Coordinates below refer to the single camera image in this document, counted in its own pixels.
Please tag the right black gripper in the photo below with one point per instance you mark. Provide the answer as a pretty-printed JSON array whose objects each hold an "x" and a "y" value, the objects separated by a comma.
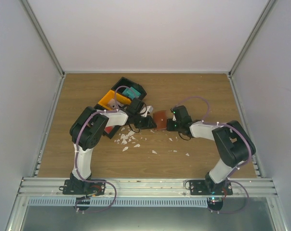
[{"x": 168, "y": 125}]

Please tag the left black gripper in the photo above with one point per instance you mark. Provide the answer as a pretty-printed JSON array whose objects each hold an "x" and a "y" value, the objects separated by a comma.
[{"x": 148, "y": 124}]

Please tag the brown leather card holder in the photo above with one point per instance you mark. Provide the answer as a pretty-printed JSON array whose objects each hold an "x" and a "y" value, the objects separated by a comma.
[{"x": 160, "y": 118}]

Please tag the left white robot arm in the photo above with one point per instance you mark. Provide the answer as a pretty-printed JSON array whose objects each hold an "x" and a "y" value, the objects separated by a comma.
[{"x": 88, "y": 129}]

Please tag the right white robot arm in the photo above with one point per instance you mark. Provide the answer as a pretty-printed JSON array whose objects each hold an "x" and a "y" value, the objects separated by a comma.
[{"x": 233, "y": 144}]

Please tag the black bin with red cards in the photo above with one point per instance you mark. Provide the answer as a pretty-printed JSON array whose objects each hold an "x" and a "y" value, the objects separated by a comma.
[{"x": 115, "y": 129}]

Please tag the teal card stack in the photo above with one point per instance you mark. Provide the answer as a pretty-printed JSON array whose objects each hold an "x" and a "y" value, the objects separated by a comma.
[{"x": 131, "y": 93}]

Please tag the black bin with teal cards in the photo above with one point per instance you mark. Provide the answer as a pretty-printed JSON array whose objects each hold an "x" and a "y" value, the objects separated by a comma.
[{"x": 128, "y": 83}]

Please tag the white cards in orange bin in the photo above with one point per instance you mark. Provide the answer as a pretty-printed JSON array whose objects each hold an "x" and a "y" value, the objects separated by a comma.
[{"x": 112, "y": 104}]

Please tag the red patterned card stack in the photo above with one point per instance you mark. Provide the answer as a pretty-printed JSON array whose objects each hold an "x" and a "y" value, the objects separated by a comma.
[{"x": 109, "y": 129}]

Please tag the orange plastic bin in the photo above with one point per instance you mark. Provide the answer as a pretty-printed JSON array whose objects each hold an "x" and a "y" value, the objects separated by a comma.
[{"x": 116, "y": 96}]

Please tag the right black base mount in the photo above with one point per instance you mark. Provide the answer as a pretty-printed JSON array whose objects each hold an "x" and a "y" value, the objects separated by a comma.
[{"x": 200, "y": 187}]

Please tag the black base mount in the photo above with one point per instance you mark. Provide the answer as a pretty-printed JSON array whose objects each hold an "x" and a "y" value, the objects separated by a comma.
[
  {"x": 78, "y": 187},
  {"x": 200, "y": 187}
]

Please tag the grey slotted cable duct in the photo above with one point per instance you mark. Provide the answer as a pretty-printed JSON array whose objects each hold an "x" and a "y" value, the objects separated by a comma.
[{"x": 125, "y": 202}]

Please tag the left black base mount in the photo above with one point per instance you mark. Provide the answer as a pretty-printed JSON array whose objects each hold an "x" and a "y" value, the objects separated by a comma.
[{"x": 78, "y": 187}]

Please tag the aluminium front rail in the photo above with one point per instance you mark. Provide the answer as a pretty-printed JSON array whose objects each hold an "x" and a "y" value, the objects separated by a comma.
[{"x": 134, "y": 187}]

